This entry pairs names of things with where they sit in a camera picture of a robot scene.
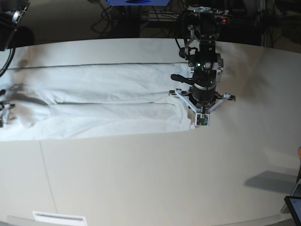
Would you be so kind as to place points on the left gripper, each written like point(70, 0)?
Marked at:
point(202, 92)

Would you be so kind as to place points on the white T-shirt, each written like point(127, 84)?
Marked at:
point(97, 100)

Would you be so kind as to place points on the power strip with red light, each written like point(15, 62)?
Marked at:
point(219, 19)

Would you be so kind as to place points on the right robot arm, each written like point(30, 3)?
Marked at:
point(11, 13)

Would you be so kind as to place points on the tablet with dark frame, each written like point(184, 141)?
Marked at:
point(294, 205)

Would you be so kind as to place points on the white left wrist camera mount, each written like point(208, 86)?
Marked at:
point(201, 110)

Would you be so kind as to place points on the blue box overhead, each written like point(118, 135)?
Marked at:
point(138, 2)

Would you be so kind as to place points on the white paper label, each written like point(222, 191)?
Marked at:
point(59, 219)

